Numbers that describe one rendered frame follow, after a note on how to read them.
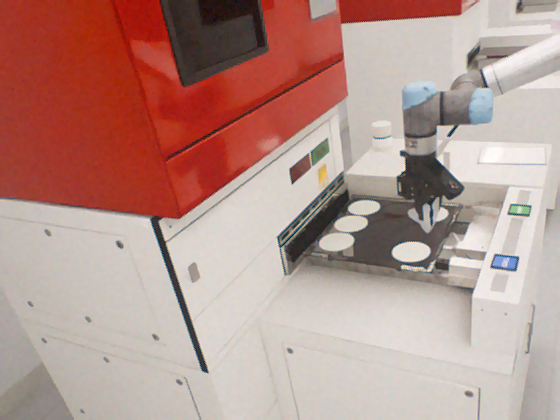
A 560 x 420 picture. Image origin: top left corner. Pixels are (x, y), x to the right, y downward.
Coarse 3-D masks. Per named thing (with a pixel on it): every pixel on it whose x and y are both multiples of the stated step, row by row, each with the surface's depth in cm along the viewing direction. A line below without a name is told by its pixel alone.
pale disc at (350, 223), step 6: (348, 216) 155; (354, 216) 155; (360, 216) 154; (336, 222) 152; (342, 222) 152; (348, 222) 152; (354, 222) 151; (360, 222) 151; (366, 222) 150; (336, 228) 149; (342, 228) 149; (348, 228) 148; (354, 228) 148; (360, 228) 148
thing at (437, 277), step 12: (312, 264) 148; (324, 264) 146; (336, 264) 144; (348, 264) 142; (360, 264) 140; (396, 276) 137; (408, 276) 135; (420, 276) 134; (432, 276) 132; (444, 276) 130; (468, 288) 129
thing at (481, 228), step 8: (480, 216) 149; (488, 216) 148; (496, 216) 148; (472, 224) 145; (480, 224) 145; (488, 224) 144; (472, 232) 142; (480, 232) 141; (488, 232) 141; (464, 240) 139; (472, 240) 138; (480, 240) 138; (488, 240) 137; (456, 280) 125; (464, 280) 124; (472, 280) 123
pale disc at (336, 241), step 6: (330, 234) 146; (336, 234) 146; (342, 234) 146; (348, 234) 145; (324, 240) 144; (330, 240) 144; (336, 240) 143; (342, 240) 143; (348, 240) 142; (324, 246) 141; (330, 246) 141; (336, 246) 140; (342, 246) 140; (348, 246) 140
